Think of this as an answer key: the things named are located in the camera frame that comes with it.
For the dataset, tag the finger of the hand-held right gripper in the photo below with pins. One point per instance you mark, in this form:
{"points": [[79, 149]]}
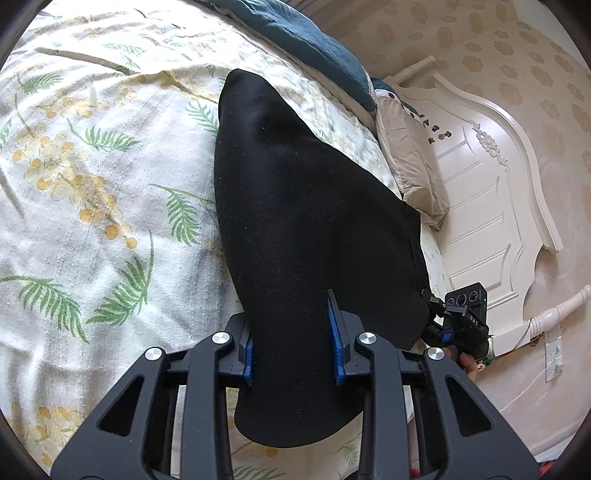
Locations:
{"points": [[433, 303], [436, 336]]}

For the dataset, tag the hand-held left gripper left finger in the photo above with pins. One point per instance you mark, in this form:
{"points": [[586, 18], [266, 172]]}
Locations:
{"points": [[249, 364]]}

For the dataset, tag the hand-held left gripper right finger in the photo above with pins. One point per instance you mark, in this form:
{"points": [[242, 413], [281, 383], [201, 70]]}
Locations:
{"points": [[337, 355]]}

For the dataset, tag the black pants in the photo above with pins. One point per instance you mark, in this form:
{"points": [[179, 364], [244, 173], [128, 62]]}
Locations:
{"points": [[300, 207]]}

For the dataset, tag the person's right hand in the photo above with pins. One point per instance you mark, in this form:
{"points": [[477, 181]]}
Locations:
{"points": [[467, 364]]}

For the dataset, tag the white headboard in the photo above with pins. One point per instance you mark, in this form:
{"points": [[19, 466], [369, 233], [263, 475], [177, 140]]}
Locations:
{"points": [[471, 184]]}

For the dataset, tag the beige pillow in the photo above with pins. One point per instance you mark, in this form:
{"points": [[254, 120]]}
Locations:
{"points": [[406, 152]]}

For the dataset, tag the floral bed sheet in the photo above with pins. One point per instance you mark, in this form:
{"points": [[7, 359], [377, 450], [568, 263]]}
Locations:
{"points": [[92, 138]]}

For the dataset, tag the dark blue pillow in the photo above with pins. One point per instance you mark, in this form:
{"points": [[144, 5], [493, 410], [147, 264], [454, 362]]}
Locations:
{"points": [[300, 37]]}

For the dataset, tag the white wall socket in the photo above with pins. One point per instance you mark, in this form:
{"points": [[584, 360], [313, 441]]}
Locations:
{"points": [[554, 360]]}

